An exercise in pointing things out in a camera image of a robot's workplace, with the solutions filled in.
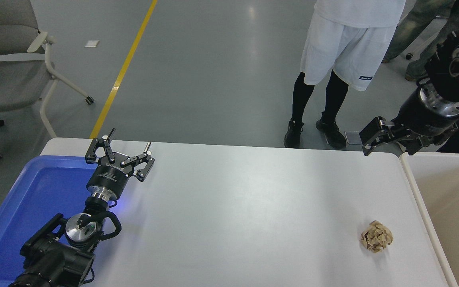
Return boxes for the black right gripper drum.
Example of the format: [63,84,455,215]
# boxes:
[393,90,459,156]

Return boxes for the tan paper ball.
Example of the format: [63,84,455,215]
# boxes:
[360,220,394,253]

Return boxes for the grey floor plate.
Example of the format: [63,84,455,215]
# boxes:
[344,131,363,145]

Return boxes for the large pale bin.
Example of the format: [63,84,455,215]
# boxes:
[399,151,459,287]

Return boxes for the blue plastic tray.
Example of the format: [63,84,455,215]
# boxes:
[0,155,119,287]

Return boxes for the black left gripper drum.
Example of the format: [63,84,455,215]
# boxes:
[86,153,136,198]

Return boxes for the yellow floor tape line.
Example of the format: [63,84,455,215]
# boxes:
[89,0,158,139]

